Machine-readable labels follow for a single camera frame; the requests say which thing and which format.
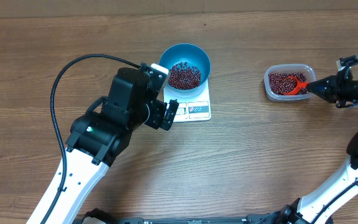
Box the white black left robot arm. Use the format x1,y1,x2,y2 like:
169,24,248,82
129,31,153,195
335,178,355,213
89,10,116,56
28,63,178,223

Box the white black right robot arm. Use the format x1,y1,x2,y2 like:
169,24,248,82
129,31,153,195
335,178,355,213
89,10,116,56
258,57,358,223

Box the clear plastic food container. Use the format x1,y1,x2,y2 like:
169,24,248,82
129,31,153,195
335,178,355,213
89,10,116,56
264,63,316,101

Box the white digital kitchen scale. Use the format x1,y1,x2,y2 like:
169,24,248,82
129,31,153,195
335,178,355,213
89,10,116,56
163,80,211,123

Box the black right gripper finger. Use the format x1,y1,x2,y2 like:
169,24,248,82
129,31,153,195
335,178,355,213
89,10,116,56
309,87,337,103
306,75,337,89

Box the red beans in bowl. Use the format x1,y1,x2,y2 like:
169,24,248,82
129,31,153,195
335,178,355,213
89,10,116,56
168,62,201,90

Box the red adzuki beans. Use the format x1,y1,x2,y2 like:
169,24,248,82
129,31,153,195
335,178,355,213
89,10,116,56
268,72,308,95

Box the orange measuring scoop blue handle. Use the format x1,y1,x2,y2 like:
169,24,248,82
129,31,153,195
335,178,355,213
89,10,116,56
284,76,310,95

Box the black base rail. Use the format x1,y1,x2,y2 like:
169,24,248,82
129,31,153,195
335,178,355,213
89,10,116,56
73,208,291,224

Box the blue plastic bowl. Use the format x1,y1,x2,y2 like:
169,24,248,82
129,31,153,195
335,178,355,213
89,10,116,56
159,44,211,84

